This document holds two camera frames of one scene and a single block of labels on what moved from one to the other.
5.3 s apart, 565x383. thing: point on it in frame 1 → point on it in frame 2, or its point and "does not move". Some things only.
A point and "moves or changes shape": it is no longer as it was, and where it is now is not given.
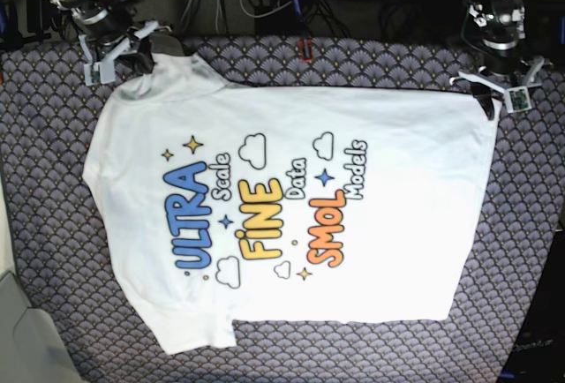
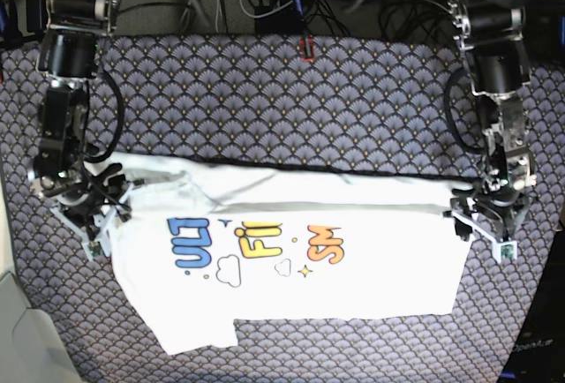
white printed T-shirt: [229, 204] moves or changes shape
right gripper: [483, 93] → [493, 214]
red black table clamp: [305, 49] does not move
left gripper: [102, 52] → [91, 199]
